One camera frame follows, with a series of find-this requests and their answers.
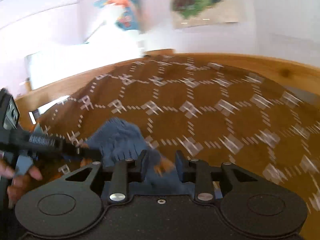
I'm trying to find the blue pyjama pants orange print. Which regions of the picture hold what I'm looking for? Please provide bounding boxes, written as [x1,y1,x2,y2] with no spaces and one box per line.
[15,116,223,201]

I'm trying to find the person left hand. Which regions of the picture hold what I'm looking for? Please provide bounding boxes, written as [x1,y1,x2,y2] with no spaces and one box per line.
[1,157,43,205]

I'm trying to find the brown PF patterned duvet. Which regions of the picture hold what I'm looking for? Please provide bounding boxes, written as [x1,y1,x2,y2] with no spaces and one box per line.
[40,55,319,239]

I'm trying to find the wooden bed frame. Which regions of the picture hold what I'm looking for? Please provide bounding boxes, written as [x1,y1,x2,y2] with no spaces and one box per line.
[16,49,319,130]

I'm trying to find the anime boy wall poster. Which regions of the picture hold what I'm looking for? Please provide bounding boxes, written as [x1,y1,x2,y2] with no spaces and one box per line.
[170,0,242,29]

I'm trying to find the pale blue wall poster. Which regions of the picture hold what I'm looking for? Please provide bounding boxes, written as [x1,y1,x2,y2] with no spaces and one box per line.
[94,0,140,31]

